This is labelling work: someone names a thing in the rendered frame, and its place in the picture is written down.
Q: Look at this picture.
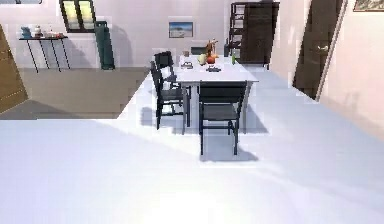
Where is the dark green tall bin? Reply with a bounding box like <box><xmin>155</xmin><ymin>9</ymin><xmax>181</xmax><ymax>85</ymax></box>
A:
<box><xmin>94</xmin><ymin>20</ymin><xmax>116</xmax><ymax>71</ymax></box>

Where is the dark brown room door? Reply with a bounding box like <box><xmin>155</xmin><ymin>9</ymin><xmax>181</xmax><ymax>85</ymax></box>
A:
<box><xmin>292</xmin><ymin>0</ymin><xmax>345</xmax><ymax>101</ymax></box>

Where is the framed picture with brown frame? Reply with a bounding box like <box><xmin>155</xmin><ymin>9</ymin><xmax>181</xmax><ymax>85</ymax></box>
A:
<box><xmin>353</xmin><ymin>0</ymin><xmax>384</xmax><ymax>13</ymax></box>

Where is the brown wooden cabinet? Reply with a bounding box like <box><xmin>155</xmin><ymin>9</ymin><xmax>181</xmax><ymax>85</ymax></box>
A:
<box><xmin>0</xmin><ymin>23</ymin><xmax>30</xmax><ymax>115</ymax></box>

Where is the black framed window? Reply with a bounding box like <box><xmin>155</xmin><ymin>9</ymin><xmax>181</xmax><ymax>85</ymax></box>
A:
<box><xmin>59</xmin><ymin>0</ymin><xmax>97</xmax><ymax>34</ymax></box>

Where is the black dining chair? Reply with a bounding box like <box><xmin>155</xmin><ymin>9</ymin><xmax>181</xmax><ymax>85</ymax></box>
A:
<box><xmin>190</xmin><ymin>46</ymin><xmax>208</xmax><ymax>56</ymax></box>
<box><xmin>198</xmin><ymin>80</ymin><xmax>248</xmax><ymax>157</ymax></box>
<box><xmin>149</xmin><ymin>60</ymin><xmax>191</xmax><ymax>131</ymax></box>
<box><xmin>153</xmin><ymin>50</ymin><xmax>178</xmax><ymax>88</ymax></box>

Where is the white dining table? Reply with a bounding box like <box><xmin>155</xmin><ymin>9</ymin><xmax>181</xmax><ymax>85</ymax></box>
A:
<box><xmin>174</xmin><ymin>54</ymin><xmax>260</xmax><ymax>135</ymax></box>

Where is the black thin-legged console table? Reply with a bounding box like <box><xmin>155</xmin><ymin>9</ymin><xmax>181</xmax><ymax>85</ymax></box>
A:
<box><xmin>18</xmin><ymin>35</ymin><xmax>71</xmax><ymax>74</ymax></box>

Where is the brown vase with twigs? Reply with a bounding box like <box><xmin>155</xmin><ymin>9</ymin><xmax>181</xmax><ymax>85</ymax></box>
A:
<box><xmin>204</xmin><ymin>38</ymin><xmax>220</xmax><ymax>58</ymax></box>

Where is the dark brown shelf cabinet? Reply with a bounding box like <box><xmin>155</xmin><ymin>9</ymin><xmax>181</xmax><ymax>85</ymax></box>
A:
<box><xmin>228</xmin><ymin>1</ymin><xmax>281</xmax><ymax>71</ymax></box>

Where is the framed landscape picture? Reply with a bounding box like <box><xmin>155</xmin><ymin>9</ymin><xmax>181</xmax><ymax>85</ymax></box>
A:
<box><xmin>168</xmin><ymin>21</ymin><xmax>194</xmax><ymax>39</ymax></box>

